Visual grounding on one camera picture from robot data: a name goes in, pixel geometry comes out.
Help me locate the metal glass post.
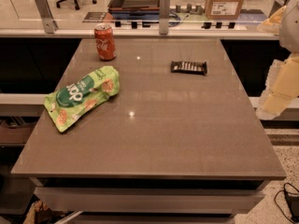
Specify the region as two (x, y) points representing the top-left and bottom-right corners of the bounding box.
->
(159, 0), (170, 35)
(35, 0), (58, 34)

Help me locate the cardboard box with label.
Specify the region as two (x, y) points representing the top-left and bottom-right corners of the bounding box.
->
(205, 0), (244, 20)

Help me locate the grey table drawer unit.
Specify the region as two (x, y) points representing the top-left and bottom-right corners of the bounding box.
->
(35, 187), (263, 224)

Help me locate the black rxbar chocolate bar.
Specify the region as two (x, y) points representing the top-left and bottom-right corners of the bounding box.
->
(171, 61), (207, 76)

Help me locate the green rice chip bag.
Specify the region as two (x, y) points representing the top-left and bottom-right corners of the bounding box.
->
(44, 66), (120, 133)

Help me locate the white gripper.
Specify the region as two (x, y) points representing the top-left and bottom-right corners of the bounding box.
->
(256, 0), (299, 120)

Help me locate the left metal glass post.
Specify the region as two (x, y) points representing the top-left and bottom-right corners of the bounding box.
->
(35, 0), (58, 34)

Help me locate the orange soda can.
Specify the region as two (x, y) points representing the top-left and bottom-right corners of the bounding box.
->
(94, 23), (116, 61)

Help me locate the middle metal glass post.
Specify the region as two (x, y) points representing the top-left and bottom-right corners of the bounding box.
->
(159, 0), (170, 35)

